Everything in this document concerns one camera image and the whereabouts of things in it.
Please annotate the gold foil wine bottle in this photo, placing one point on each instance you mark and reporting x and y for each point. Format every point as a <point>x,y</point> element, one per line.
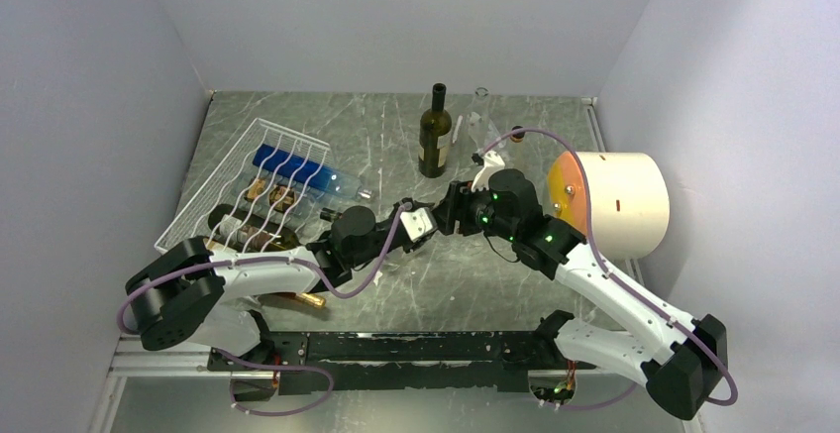
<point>309,299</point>

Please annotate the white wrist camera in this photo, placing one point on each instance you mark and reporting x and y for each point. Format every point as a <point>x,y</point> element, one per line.
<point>490,163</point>
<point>418,223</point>

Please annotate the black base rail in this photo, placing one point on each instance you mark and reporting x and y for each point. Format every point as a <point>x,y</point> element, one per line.
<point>504,360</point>

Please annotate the clear amber liquor bottle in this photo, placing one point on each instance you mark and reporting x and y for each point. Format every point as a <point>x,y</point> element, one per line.
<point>517,135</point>

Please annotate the aluminium frame rail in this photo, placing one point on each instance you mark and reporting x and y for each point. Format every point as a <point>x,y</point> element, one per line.
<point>131,360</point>

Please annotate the small dark capped bottle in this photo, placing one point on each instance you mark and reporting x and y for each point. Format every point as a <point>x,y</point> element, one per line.
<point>278,199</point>

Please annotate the dark green wine bottle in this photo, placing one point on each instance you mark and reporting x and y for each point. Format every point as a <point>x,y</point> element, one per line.
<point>435,135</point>

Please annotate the white wire wine rack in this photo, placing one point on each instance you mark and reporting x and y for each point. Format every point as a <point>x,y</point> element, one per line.
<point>256,175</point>

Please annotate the white pink capped pen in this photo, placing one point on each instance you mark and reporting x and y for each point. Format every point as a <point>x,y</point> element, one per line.
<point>457,130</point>

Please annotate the blue clear bottle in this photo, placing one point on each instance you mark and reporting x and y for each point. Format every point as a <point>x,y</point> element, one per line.
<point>311,173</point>

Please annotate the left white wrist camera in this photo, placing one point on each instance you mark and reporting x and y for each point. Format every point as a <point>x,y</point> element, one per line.
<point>418,223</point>

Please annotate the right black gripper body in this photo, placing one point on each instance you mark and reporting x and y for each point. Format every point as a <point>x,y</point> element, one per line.
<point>476,208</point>

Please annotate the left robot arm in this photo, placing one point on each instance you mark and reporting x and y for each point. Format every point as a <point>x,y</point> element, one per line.
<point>187,294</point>

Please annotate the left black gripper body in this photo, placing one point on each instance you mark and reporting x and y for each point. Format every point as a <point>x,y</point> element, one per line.
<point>396,240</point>

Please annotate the clear glass flask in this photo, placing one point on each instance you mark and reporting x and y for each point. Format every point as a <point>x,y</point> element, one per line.
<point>481,101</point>

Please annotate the white cylinder orange face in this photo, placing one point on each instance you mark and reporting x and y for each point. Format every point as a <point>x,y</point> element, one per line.
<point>622,195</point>

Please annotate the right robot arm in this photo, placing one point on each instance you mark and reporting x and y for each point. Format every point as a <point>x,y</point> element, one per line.
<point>679,359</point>

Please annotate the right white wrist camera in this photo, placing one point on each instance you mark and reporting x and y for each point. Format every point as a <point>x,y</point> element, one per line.
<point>490,163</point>

